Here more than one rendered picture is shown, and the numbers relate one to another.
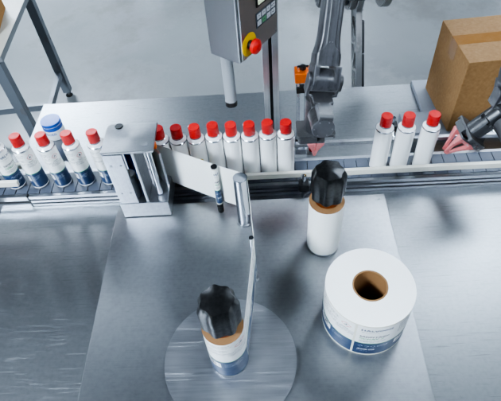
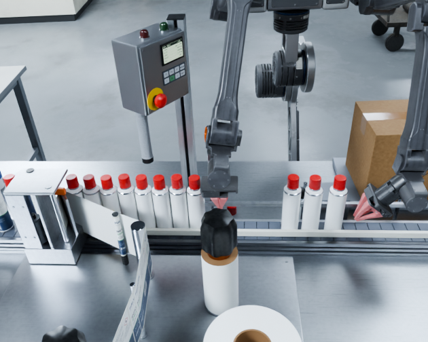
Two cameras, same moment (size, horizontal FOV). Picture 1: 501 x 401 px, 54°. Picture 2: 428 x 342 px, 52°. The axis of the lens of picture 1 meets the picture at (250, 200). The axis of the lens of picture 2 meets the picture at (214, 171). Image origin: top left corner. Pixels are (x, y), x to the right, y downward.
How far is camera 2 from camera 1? 0.27 m
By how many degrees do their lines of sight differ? 15
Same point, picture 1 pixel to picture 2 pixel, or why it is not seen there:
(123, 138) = (30, 181)
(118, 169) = (21, 211)
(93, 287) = not seen: outside the picture
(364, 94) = (288, 167)
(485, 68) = (393, 141)
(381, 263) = (268, 322)
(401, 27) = (344, 127)
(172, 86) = not seen: hidden behind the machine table
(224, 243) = (120, 296)
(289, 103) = not seen: hidden behind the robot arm
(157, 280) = (41, 330)
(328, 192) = (214, 240)
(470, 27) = (380, 107)
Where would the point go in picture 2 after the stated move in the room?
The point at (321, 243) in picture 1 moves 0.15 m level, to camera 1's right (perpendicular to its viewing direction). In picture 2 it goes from (215, 300) to (276, 298)
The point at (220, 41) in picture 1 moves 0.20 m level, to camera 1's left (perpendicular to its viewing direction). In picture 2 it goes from (129, 95) to (54, 98)
